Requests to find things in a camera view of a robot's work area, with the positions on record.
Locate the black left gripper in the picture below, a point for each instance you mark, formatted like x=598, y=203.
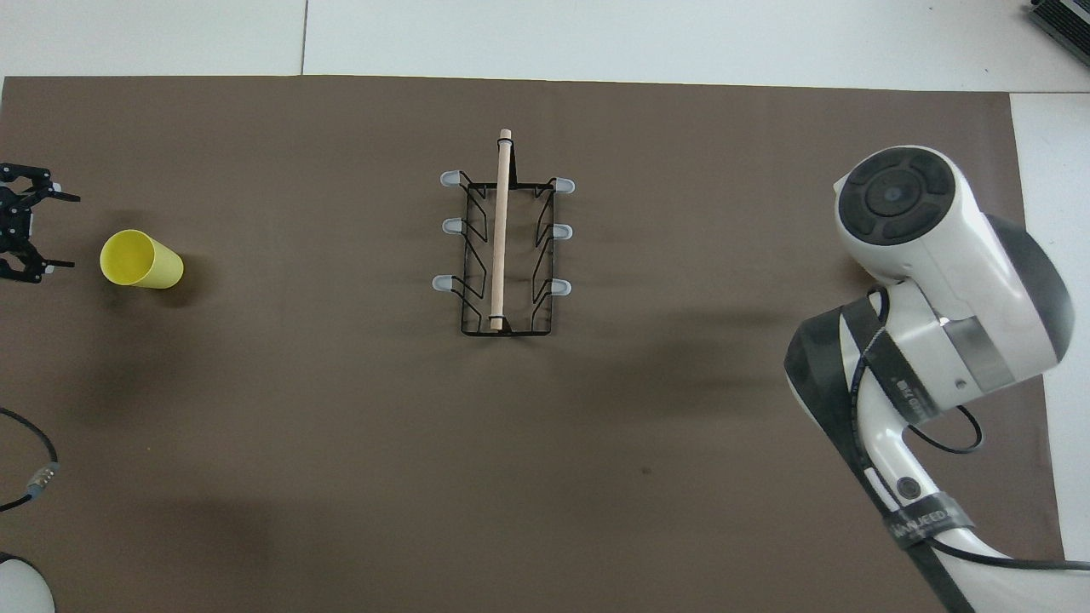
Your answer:
x=13, y=220

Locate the yellow plastic cup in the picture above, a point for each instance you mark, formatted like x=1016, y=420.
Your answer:
x=157, y=266

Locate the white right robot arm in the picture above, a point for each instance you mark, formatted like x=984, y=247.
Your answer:
x=954, y=255

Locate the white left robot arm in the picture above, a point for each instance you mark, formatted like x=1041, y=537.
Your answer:
x=21, y=592

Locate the brown table mat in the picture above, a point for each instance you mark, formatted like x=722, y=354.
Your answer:
x=511, y=477

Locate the grey finned metal device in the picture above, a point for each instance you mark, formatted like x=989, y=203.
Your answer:
x=1064, y=17

